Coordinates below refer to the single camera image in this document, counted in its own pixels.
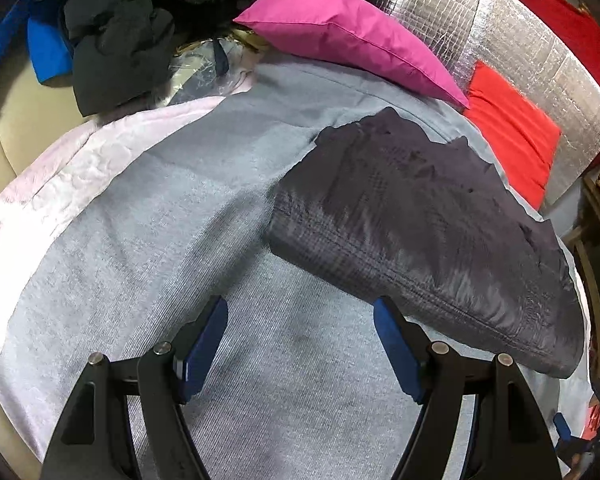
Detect silver foil insulation sheet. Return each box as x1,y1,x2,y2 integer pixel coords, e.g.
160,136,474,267
365,0,600,206

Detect pale pink bed sheet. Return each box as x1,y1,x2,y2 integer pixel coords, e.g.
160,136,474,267
0,95,256,281

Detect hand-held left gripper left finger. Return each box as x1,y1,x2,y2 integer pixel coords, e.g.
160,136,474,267
40,296,229,480

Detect dark red cloth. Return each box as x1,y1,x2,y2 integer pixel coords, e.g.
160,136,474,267
460,0,600,48

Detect blue cloth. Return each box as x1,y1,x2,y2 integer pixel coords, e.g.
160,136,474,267
0,0,76,111

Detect red pillow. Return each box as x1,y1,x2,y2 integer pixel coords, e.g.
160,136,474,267
464,60,563,211

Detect crumpled black garment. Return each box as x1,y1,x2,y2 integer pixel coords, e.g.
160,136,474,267
62,0,177,117

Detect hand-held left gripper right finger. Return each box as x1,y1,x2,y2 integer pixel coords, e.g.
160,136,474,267
372,296,563,480

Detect clear plastic bag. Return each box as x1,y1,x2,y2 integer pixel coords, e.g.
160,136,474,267
167,30,258,106

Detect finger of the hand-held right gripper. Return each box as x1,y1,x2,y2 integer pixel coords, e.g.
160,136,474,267
552,411,598,466

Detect grey blanket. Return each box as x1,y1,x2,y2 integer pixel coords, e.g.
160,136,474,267
0,55,593,480

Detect beige leather sofa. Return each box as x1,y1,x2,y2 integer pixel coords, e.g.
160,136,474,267
0,45,101,211

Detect pink pillow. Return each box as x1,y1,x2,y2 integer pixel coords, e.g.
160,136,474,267
233,0,471,109

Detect dark grey quilted jacket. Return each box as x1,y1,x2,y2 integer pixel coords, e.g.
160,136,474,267
266,109,586,380

